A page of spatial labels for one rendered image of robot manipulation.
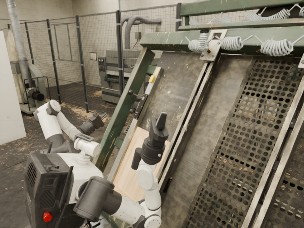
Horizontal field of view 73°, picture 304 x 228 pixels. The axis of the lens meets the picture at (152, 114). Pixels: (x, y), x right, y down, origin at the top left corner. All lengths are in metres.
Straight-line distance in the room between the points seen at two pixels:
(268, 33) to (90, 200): 1.08
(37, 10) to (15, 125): 5.94
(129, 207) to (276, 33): 1.02
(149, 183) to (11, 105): 4.18
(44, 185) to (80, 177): 0.13
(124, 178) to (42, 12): 8.98
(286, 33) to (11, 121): 4.61
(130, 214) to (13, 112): 4.14
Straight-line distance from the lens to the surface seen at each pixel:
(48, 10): 10.10
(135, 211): 0.97
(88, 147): 1.00
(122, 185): 1.51
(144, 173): 0.84
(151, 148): 0.79
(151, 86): 1.51
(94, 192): 0.86
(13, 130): 4.95
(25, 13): 9.70
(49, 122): 1.27
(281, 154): 1.02
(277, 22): 1.01
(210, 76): 1.24
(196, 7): 2.00
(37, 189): 0.93
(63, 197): 0.94
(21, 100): 7.00
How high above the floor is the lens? 1.89
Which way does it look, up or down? 20 degrees down
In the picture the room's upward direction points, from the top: straight up
